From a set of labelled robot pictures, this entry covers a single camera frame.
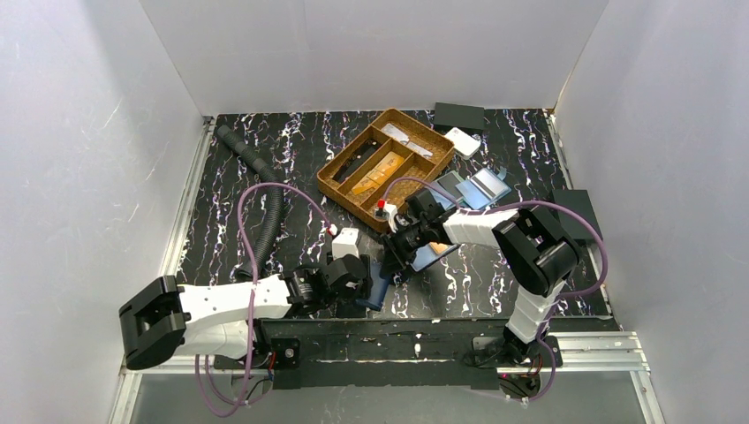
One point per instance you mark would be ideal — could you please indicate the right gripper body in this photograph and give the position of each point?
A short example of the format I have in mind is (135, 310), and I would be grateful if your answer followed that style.
(401, 244)

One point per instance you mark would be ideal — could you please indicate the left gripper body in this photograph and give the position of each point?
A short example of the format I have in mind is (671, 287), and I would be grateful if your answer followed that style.
(359, 285)

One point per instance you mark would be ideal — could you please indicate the navy blue card holder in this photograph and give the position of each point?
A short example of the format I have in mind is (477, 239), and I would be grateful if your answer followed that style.
(376, 292)

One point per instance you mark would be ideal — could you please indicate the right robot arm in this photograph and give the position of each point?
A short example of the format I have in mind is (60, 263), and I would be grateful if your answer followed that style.
(539, 252)

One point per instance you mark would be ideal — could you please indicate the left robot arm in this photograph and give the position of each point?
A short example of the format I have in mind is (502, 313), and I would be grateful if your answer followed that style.
(167, 319)

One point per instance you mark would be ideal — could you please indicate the black card holder open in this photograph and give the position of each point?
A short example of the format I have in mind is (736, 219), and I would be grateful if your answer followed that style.
(425, 257)

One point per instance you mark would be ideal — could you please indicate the yellow card in holder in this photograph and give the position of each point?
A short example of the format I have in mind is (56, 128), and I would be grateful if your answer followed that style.
(438, 248)

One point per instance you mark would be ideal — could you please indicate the green card holder open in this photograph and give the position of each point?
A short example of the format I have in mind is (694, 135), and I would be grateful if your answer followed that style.
(449, 184)

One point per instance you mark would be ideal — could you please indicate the orange card in tray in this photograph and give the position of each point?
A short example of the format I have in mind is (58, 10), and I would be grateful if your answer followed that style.
(379, 174)

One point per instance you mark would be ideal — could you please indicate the light blue card holder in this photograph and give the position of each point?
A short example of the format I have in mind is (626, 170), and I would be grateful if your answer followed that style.
(484, 188)

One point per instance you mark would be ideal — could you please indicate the white card in tray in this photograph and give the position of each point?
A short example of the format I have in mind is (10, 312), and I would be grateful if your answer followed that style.
(397, 134)

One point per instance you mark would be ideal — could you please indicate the brown woven divider tray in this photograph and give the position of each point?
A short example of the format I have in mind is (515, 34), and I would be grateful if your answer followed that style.
(395, 145)

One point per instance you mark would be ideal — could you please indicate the white small box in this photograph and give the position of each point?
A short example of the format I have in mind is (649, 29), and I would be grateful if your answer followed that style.
(464, 144)

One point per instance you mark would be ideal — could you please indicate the black box at back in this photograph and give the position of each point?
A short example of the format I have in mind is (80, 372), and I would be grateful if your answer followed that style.
(465, 117)

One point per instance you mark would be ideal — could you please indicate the black box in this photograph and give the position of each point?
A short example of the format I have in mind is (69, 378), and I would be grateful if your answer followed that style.
(465, 117)
(577, 201)

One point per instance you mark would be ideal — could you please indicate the black box at right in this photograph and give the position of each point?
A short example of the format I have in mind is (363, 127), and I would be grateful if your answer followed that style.
(577, 201)

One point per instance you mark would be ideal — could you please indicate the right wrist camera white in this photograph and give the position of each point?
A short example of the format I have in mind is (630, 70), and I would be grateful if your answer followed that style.
(385, 210)

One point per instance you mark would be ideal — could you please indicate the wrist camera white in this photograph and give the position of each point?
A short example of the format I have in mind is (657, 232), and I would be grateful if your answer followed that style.
(346, 242)
(385, 210)

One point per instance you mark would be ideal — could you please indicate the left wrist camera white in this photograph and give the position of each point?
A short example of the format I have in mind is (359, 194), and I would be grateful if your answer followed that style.
(346, 242)

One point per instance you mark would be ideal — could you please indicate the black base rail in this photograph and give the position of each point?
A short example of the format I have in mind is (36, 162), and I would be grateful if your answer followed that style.
(398, 353)

